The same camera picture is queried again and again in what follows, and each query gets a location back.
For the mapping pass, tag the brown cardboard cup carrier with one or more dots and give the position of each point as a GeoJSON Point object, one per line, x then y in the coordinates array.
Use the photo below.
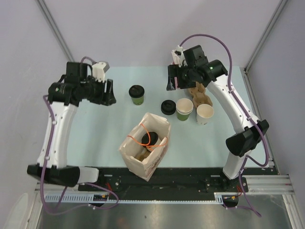
{"type": "Point", "coordinates": [198, 94]}

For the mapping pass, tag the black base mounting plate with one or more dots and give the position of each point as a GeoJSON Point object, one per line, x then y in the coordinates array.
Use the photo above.
{"type": "Point", "coordinates": [209, 179]}

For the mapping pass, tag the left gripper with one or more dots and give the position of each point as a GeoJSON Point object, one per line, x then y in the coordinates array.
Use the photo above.
{"type": "Point", "coordinates": [110, 98]}

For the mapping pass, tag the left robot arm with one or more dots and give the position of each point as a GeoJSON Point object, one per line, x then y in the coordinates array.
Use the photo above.
{"type": "Point", "coordinates": [81, 81]}

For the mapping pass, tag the black coffee cup lid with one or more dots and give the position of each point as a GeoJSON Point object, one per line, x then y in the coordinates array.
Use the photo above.
{"type": "Point", "coordinates": [136, 91]}

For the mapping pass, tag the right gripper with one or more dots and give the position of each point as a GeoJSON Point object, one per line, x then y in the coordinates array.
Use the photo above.
{"type": "Point", "coordinates": [175, 71]}

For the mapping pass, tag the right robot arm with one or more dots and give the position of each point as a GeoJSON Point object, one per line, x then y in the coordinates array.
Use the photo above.
{"type": "Point", "coordinates": [191, 67]}

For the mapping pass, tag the stack of black lids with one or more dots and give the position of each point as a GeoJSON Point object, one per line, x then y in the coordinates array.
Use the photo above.
{"type": "Point", "coordinates": [168, 107]}

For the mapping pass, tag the white cable duct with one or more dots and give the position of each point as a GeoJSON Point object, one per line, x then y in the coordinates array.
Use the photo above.
{"type": "Point", "coordinates": [130, 197]}

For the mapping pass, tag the brown paper takeout bag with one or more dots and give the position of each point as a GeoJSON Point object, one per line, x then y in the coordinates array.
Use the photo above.
{"type": "Point", "coordinates": [131, 146]}

